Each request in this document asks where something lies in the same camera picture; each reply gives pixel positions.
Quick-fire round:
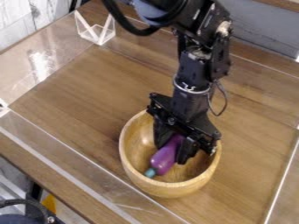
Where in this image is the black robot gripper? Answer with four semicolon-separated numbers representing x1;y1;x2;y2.
145;85;220;165

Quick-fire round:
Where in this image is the purple toy eggplant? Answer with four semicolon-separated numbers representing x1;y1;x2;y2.
144;134;184;179

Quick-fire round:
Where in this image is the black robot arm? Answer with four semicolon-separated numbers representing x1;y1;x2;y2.
101;0;232;165

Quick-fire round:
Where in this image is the brown wooden bowl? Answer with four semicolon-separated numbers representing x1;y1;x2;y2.
119;110;221;199

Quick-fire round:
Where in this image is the clear acrylic tray enclosure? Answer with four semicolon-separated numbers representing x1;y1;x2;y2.
0;16;299;224

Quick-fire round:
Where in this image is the clear acrylic corner bracket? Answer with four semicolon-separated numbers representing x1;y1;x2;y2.
73;11;116;46

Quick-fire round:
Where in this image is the black clamp with cable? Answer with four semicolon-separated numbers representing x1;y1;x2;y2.
0;199;67;224

